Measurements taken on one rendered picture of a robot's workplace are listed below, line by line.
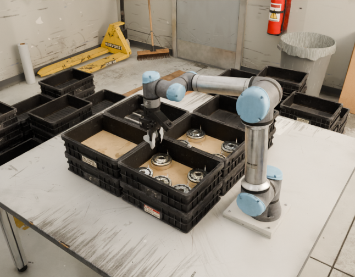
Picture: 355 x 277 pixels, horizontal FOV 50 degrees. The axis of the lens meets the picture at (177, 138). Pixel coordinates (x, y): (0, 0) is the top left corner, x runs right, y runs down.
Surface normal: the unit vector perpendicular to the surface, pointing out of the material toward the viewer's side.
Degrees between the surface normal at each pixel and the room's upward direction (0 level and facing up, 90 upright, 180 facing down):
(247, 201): 94
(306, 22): 90
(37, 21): 90
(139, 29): 90
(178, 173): 0
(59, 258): 0
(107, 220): 0
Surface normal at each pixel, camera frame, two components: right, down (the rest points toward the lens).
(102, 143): 0.00, -0.84
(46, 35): 0.81, 0.31
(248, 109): -0.56, 0.28
